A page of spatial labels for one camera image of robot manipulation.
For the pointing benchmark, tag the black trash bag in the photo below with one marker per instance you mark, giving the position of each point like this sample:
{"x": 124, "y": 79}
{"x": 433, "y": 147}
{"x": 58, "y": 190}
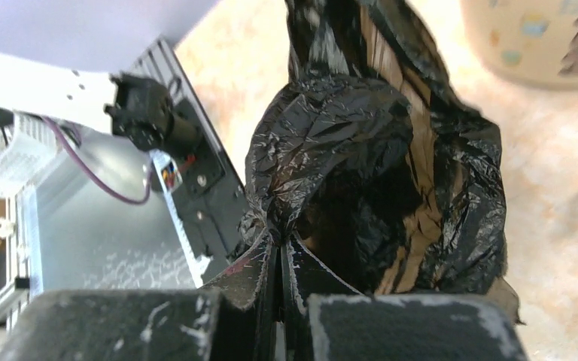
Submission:
{"x": 369, "y": 158}

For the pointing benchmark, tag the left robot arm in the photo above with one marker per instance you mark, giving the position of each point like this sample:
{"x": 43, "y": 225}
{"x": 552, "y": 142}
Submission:
{"x": 137, "y": 108}

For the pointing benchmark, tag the white toothed cable rail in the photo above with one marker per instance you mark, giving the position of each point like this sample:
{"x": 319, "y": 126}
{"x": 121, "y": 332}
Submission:
{"x": 170, "y": 179}

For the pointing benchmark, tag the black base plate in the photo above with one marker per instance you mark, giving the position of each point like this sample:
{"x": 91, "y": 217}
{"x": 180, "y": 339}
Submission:
{"x": 210, "y": 204}

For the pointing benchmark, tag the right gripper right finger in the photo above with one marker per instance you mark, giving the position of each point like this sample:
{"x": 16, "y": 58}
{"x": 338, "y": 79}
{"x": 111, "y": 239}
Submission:
{"x": 303, "y": 274}

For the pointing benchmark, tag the beige round trash bin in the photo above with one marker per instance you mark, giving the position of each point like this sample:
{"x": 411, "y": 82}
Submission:
{"x": 534, "y": 42}

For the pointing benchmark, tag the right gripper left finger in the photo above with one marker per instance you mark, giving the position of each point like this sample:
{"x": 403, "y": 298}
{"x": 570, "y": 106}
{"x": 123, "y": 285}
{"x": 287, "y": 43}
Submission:
{"x": 243, "y": 318}

